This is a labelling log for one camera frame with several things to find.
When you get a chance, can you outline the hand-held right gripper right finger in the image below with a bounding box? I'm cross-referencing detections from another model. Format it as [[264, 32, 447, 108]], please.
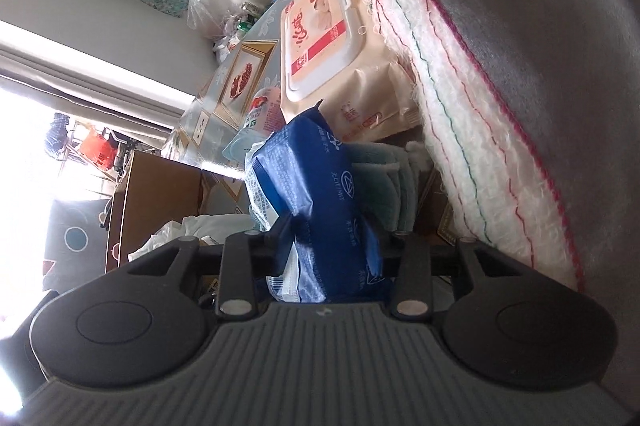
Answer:
[[367, 229, 507, 322]]

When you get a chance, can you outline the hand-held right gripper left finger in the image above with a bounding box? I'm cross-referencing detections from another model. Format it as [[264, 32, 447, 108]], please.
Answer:
[[127, 213, 296, 322]]

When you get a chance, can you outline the teal checked towel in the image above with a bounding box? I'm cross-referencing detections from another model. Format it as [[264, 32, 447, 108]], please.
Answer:
[[345, 141, 426, 237]]

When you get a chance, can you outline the blue and white packet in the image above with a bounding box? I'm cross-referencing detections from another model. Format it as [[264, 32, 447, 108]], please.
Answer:
[[246, 103, 394, 304]]

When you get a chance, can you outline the brown cardboard box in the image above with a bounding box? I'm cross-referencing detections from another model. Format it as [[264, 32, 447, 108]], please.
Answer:
[[105, 149, 203, 267]]

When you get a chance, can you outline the white plastic bag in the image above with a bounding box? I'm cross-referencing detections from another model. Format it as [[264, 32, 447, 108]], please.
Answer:
[[127, 212, 261, 259]]

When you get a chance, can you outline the white towel with coloured stripes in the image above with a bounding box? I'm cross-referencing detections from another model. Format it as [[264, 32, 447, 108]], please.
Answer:
[[330, 0, 586, 292]]

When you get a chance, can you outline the beige wet wipes pack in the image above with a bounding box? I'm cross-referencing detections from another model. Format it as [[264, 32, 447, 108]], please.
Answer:
[[279, 0, 421, 142]]

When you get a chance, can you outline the metal drying rack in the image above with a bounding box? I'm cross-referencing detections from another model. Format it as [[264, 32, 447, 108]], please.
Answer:
[[52, 119, 133, 182]]

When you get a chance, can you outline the grey quilt with circles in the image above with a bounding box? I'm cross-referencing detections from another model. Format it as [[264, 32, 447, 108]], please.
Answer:
[[42, 199, 116, 292]]

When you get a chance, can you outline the orange plastic bag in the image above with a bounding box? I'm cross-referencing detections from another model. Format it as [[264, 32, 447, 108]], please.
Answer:
[[75, 129, 113, 169]]

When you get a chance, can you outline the clear plastic bag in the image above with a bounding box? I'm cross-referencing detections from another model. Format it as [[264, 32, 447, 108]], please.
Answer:
[[186, 0, 236, 40]]

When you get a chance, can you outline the blue plaid cloth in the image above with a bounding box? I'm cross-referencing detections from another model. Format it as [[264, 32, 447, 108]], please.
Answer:
[[45, 112, 73, 157]]

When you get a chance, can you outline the white curtain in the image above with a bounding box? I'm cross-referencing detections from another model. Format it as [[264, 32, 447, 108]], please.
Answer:
[[0, 19, 193, 117]]

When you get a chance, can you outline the grey cloth with yellow patch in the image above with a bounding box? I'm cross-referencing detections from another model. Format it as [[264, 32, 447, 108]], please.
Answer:
[[345, 0, 640, 407]]

